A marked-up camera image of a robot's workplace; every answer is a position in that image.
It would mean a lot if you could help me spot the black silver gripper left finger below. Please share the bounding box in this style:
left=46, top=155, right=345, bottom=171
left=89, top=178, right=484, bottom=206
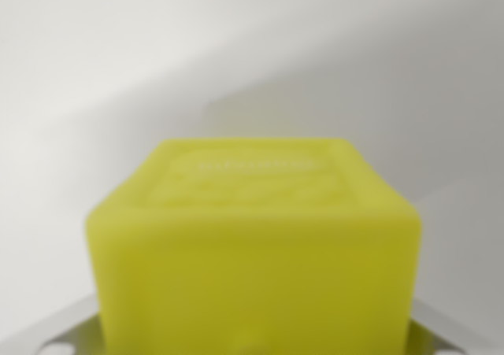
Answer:
left=18, top=293, right=110, bottom=355

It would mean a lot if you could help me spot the black silver gripper right finger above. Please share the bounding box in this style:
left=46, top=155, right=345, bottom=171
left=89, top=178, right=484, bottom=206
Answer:
left=406, top=297, right=474, bottom=355

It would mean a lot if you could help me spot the yellow cube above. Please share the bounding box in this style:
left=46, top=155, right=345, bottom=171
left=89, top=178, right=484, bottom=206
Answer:
left=83, top=137, right=424, bottom=355

